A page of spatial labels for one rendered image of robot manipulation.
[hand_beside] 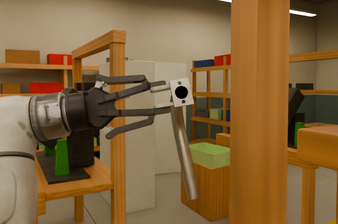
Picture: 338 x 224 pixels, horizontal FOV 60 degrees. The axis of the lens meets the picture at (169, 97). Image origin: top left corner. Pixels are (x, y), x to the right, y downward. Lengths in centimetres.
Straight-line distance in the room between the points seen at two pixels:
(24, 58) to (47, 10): 130
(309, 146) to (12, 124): 47
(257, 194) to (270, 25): 35
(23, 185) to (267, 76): 50
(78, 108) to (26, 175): 14
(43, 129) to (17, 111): 5
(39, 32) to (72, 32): 68
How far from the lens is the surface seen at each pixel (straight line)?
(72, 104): 57
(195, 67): 709
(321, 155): 38
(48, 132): 59
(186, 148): 70
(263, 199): 68
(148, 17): 779
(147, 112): 58
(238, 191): 70
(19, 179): 56
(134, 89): 59
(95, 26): 726
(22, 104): 60
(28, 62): 638
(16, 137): 58
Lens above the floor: 159
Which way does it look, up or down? 2 degrees down
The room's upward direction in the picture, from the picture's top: straight up
